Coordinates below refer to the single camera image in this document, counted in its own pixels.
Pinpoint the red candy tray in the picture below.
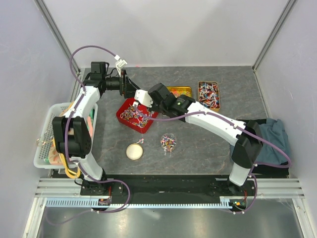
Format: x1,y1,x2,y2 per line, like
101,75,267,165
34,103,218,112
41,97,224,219
116,98,154,134

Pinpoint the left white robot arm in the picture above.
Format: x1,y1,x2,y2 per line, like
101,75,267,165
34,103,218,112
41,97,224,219
52,61,140,195

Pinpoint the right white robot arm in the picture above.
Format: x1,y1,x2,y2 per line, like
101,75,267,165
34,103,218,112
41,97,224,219
148,83,263,195

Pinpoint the gold gummy tin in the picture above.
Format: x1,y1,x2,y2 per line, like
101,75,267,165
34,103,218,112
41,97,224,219
167,86,192,97

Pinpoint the clear glass jar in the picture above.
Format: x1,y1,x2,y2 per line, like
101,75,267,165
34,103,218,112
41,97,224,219
160,133,177,155

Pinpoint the gold lollipop tin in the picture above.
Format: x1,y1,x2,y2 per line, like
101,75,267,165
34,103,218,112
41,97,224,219
198,81,220,112

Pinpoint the stray swirl lollipop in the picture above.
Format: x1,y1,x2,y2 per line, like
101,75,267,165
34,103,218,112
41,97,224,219
137,138,144,144

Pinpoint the round wooden jar lid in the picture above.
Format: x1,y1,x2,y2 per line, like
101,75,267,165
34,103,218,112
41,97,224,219
126,143,143,160

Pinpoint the patterned pink cloth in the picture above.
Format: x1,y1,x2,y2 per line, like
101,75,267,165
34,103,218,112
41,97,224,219
45,109,95,165

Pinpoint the white plastic basket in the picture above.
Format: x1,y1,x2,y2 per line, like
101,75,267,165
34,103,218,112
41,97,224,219
33,103,98,170

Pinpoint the yellow clothes hanger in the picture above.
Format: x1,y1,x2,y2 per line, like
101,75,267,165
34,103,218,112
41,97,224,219
52,101,82,179

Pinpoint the folded blue-grey cloth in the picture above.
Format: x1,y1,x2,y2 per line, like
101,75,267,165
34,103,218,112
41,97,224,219
229,118,292,166

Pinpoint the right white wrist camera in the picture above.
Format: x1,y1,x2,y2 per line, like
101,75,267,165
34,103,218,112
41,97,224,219
134,89,153,108

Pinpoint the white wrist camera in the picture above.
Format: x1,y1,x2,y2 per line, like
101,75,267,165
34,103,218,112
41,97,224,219
115,56,127,76
134,89,153,108

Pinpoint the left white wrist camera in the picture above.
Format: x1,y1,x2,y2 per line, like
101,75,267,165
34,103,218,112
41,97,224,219
115,56,127,76

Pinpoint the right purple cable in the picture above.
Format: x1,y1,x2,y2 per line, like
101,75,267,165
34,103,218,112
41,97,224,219
133,101,293,215

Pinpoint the purple cable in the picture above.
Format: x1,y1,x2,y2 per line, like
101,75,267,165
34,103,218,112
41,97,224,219
133,101,293,215
44,45,131,226

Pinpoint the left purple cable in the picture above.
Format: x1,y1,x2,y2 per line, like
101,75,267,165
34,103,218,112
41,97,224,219
44,45,131,226

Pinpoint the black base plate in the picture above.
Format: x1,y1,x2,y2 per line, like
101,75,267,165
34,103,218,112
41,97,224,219
80,175,255,204

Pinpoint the grey slotted cable duct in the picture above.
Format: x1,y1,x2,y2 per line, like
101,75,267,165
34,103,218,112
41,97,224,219
46,197,232,209

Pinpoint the aluminium frame rail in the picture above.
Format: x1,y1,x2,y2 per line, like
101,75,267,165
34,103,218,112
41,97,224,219
35,178,305,199

